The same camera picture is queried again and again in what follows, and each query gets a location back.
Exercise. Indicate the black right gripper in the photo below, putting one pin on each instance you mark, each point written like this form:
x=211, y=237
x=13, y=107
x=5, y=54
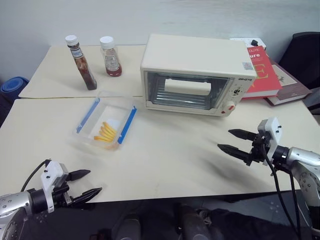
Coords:
x=261, y=147

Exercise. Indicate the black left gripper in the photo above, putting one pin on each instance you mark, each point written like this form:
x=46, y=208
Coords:
x=61, y=192

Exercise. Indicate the clear plastic container blue clips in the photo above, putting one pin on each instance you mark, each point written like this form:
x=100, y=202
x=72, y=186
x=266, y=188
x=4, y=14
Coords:
x=105, y=112

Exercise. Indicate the cream toaster oven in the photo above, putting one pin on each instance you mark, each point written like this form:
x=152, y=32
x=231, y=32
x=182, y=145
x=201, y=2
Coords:
x=190, y=53

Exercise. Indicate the yellow french fry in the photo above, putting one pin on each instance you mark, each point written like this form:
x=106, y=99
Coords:
x=106, y=136
x=108, y=130
x=110, y=126
x=102, y=138
x=107, y=133

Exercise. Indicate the blue container clip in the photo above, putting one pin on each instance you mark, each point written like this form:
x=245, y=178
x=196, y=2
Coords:
x=127, y=125
x=88, y=115

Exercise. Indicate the red hardcover book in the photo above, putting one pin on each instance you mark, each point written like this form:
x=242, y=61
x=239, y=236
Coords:
x=262, y=72

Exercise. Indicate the brown hardcover book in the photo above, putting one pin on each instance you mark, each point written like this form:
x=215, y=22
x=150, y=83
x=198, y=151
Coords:
x=290, y=87

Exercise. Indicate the black plug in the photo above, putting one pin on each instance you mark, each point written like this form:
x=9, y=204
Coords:
x=254, y=42

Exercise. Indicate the white power strip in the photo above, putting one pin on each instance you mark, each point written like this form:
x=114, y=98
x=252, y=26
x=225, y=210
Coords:
x=241, y=41

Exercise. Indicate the black office chair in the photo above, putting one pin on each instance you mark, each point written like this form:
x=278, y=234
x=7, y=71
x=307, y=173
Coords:
x=302, y=55

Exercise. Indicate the tall brown sauce bottle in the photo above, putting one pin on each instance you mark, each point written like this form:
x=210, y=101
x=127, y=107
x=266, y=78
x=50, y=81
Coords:
x=83, y=67

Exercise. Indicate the blue rolled foam mat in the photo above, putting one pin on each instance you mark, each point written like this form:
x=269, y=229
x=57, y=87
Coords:
x=13, y=85

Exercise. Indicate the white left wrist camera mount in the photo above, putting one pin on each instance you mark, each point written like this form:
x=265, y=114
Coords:
x=51, y=172

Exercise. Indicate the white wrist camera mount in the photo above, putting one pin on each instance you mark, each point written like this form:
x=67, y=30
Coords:
x=273, y=135
x=51, y=172

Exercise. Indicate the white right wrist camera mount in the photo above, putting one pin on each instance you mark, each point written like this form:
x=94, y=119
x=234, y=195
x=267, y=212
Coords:
x=273, y=135

